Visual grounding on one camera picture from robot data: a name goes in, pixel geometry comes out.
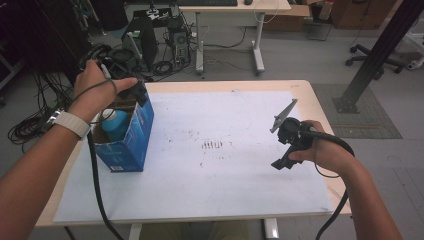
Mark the person's right hand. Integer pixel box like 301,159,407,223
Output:
288,119,355,175

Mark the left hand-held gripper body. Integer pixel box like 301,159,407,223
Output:
96,31,149,84

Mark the white table leg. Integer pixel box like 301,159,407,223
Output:
128,223,143,240
263,218,280,240

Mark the thick black right gripper cable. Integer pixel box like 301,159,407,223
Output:
299,128,356,240

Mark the thick black gripper cable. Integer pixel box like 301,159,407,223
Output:
299,128,356,240
87,131,125,240

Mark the thick black left gripper cable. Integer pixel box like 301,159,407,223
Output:
87,131,125,240

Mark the large brown cardboard box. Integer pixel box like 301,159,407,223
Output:
329,0,401,30

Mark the black office chair base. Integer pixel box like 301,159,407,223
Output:
344,43,406,81

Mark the black keyboard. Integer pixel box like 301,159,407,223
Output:
176,0,239,7

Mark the white office desk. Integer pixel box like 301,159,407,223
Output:
178,0,293,76

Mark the black computer tower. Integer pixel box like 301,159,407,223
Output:
120,16,159,72

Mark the dark cabinet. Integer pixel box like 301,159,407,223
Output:
0,0,92,88

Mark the person's left hand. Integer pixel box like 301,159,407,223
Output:
68,59,138,123

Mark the black metal post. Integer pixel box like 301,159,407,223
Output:
331,0,424,114

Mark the blue bottle with white cap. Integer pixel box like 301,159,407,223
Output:
100,108,130,143

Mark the tangle of black floor cables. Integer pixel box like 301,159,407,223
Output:
7,71,76,154

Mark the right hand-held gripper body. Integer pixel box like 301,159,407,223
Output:
269,98,317,155

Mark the thin black left wrist cord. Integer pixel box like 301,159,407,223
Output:
70,78,119,125

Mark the blue cardboard box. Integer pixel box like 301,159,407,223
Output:
91,89,155,173

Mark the open computer circuit board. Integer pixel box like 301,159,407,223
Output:
164,14,194,66

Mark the grey floor mat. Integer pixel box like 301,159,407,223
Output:
311,82,403,140

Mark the white table sheet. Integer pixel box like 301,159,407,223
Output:
53,90,334,224

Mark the wristwatch with white band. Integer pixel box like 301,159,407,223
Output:
44,108,92,140

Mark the thin black wrist cord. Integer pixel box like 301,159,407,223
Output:
313,138,340,179
70,78,119,125

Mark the thin black right wrist cord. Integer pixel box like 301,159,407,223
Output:
313,138,340,179

